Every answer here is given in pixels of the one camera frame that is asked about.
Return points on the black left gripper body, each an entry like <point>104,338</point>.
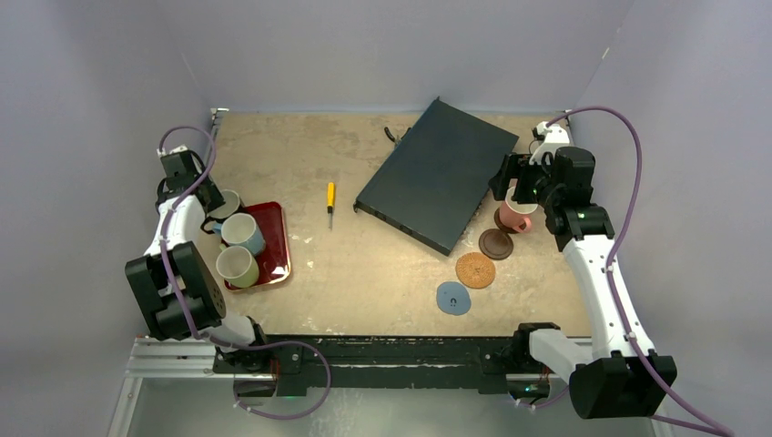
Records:
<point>215,198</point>

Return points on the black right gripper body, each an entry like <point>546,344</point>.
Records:
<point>505,177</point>

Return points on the white cup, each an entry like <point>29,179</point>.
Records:
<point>232,204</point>

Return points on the woven cork coaster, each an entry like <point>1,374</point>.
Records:
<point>475,270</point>

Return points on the blue grey smiley coaster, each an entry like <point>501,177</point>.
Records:
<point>453,298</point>

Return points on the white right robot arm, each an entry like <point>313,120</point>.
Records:
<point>622,375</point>

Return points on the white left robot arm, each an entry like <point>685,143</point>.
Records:
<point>176,293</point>

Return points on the green cup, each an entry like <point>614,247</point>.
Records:
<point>237,266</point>

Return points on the dark flat metal box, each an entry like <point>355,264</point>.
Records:
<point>434,180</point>

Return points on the light blue mug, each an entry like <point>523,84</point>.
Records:
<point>241,230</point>

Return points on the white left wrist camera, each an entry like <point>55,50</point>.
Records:
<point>172,149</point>

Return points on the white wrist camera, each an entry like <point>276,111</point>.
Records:
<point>548,139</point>
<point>172,149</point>

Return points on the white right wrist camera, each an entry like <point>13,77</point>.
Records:
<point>548,139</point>

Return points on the aluminium table rail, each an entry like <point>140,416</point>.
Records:
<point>208,139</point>

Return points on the black handled pliers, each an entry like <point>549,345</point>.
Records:
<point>396,139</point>

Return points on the yellow handled screwdriver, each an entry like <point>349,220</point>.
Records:
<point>331,199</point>

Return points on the black front base frame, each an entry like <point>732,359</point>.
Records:
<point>488,365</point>

